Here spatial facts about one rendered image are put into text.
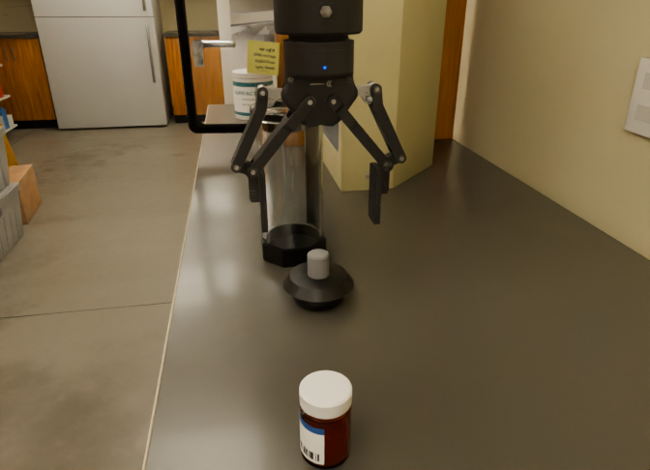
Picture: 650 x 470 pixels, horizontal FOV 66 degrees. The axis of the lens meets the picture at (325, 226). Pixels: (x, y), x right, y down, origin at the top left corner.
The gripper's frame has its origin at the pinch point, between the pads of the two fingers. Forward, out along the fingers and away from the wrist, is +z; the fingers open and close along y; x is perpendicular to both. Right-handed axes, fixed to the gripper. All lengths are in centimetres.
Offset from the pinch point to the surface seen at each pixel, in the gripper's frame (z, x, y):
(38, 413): 105, -91, 84
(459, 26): -18, -76, -49
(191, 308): 11.8, -0.7, 16.6
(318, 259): 5.5, 1.1, 0.4
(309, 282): 8.3, 1.8, 1.7
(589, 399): 12.0, 22.6, -23.0
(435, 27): -19, -50, -32
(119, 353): 105, -120, 63
